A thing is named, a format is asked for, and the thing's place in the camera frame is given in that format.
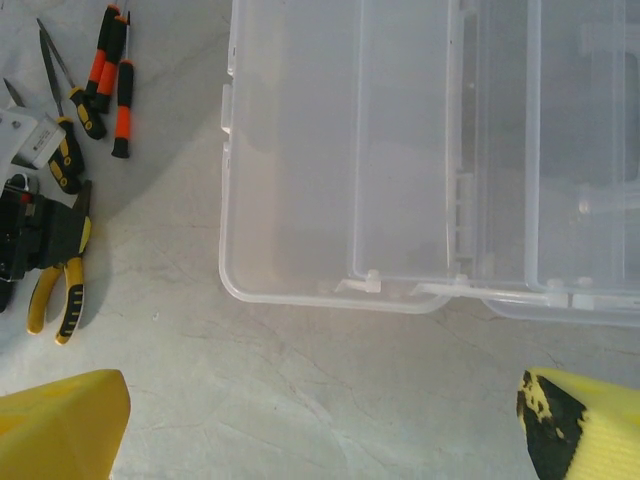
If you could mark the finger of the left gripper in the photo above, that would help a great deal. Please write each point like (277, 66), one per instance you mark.
(57, 235)

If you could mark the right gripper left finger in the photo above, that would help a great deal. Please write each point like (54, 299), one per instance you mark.
(55, 430)

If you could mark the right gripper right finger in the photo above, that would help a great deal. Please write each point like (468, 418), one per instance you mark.
(600, 435)

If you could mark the yellow black pliers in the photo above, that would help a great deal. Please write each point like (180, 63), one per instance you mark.
(72, 300)

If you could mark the orange black screwdriver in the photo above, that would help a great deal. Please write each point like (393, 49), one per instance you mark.
(100, 65)
(109, 77)
(123, 120)

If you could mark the clear plastic tool box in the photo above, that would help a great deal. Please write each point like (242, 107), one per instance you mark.
(300, 200)

